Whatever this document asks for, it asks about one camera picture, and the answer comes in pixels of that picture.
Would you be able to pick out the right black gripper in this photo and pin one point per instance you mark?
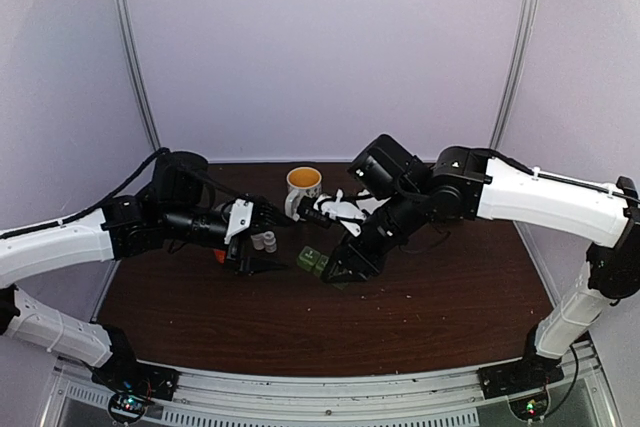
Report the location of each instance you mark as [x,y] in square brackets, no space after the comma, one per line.
[363,264]

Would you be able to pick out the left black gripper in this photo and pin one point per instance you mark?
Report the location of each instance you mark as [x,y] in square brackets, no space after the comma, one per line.
[237,241]

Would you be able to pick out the green weekly pill organizer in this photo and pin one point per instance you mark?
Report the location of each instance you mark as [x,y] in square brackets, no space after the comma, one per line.
[312,261]

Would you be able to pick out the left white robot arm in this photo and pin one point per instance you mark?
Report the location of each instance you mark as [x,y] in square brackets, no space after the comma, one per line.
[169,197]

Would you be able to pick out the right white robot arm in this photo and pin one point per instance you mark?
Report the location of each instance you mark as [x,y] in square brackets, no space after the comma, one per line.
[468,183]

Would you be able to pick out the shorter small white bottle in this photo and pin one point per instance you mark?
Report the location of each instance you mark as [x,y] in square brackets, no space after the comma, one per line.
[270,242]

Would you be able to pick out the orange pill bottle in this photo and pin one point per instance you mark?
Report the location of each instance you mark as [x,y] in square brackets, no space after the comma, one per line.
[220,256]

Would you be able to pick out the white mug yellow inside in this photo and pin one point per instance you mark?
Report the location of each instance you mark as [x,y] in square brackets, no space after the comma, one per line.
[302,182]

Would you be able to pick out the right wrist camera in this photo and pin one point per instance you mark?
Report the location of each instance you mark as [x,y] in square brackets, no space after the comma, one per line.
[338,208]

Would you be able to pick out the aluminium front rail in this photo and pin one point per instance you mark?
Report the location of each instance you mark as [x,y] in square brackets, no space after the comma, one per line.
[452,397]

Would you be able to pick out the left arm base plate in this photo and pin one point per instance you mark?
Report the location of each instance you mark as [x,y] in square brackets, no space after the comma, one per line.
[147,382]

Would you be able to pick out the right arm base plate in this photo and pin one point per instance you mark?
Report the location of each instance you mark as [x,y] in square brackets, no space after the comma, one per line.
[516,377]

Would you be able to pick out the left aluminium frame post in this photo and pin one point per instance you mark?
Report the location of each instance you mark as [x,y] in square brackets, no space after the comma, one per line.
[134,69]

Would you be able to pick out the aluminium frame post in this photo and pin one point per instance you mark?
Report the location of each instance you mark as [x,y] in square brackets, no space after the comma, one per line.
[514,73]
[134,69]

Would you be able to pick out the right aluminium frame post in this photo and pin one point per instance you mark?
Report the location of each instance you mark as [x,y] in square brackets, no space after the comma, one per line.
[514,73]

